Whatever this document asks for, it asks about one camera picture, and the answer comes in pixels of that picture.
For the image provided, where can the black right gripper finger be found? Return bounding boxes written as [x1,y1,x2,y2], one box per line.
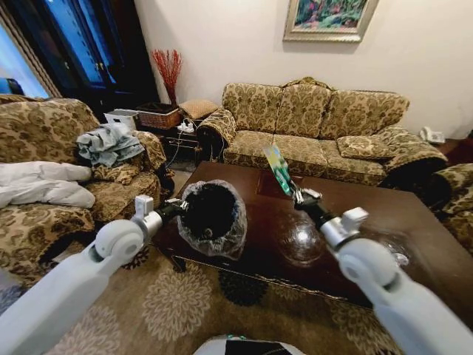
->
[287,179,305,205]
[297,186,322,200]

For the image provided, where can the green yellow snack wrapper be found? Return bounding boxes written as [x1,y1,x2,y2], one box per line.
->
[261,143,297,197]

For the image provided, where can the black bin with plastic liner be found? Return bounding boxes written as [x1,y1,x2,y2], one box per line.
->
[176,179,248,260]

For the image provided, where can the clear glass bowl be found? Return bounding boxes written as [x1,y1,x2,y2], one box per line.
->
[279,216,327,264]

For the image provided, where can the dark wooden coffee table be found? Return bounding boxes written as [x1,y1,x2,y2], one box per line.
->
[151,160,473,319]

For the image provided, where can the dark side table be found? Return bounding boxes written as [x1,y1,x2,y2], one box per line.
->
[157,125,203,168]

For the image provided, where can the floral three-seat sofa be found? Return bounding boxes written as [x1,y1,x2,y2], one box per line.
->
[195,75,449,188]

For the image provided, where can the floral sofa cushion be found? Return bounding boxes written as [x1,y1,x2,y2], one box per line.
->
[336,134,393,160]

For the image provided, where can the white power strip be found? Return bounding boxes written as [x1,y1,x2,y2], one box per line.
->
[176,118,196,135]

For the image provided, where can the brown wicker basket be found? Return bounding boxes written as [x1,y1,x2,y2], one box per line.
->
[135,101,183,129]

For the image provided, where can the grey-blue crumpled garment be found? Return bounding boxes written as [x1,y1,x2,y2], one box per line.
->
[75,122,146,168]

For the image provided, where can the floral patterned rug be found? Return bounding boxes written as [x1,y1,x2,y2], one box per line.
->
[0,236,404,355]

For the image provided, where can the golden checked cushion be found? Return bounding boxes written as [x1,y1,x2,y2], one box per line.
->
[178,98,221,120]

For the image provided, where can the crumpled clear plastic wrapper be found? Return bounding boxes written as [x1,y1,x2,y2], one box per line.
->
[384,240,410,268]

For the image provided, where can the white storage box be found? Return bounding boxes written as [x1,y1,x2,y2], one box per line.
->
[103,108,140,131]

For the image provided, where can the red dried branches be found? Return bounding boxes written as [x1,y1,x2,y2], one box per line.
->
[150,48,184,107]

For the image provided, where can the white duvet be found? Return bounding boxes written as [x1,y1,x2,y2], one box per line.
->
[0,160,97,210]

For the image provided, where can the white telephone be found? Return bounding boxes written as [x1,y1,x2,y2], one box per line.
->
[419,125,446,145]

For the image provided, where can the floral armchair with clothes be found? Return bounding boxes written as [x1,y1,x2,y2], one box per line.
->
[0,93,168,277]

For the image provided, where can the white robot front shell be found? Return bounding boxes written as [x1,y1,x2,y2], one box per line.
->
[191,333,308,355]

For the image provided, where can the dark wooden cabinet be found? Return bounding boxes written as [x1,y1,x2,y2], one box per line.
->
[6,0,160,124]

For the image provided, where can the framed colourful painting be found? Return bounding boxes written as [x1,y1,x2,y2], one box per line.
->
[282,0,381,44]

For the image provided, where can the white cable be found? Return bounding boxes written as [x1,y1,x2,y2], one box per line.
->
[166,118,193,178]

